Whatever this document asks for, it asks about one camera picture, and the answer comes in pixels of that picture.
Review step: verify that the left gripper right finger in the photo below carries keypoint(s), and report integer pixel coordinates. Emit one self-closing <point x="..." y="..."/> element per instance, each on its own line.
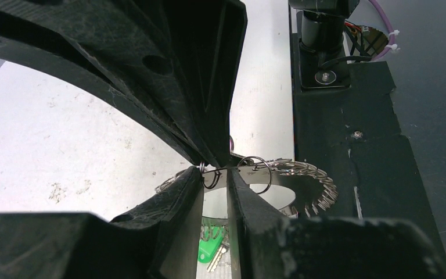
<point x="267" y="244"/>

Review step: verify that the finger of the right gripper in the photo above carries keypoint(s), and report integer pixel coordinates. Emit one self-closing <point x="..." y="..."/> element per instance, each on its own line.
<point x="50" y="53"/>
<point x="175" y="60"/>

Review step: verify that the key with green tag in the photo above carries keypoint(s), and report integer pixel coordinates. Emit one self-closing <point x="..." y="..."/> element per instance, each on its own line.
<point x="213" y="246"/>

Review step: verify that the metal disc with keyrings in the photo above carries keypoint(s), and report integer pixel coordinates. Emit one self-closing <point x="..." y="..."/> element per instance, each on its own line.
<point x="294" y="188"/>

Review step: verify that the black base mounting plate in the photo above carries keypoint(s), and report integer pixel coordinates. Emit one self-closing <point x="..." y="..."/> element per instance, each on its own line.
<point x="344" y="121"/>

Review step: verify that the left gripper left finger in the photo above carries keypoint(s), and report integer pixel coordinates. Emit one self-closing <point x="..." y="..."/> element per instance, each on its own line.
<point x="156" y="239"/>

